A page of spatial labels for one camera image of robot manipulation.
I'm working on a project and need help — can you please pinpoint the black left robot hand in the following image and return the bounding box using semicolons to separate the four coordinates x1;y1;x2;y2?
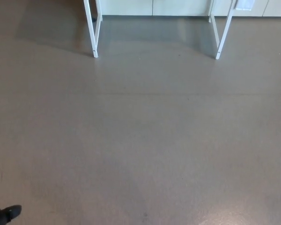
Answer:
0;204;22;225

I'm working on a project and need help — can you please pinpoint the white table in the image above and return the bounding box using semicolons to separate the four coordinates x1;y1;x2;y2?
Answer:
83;0;237;60

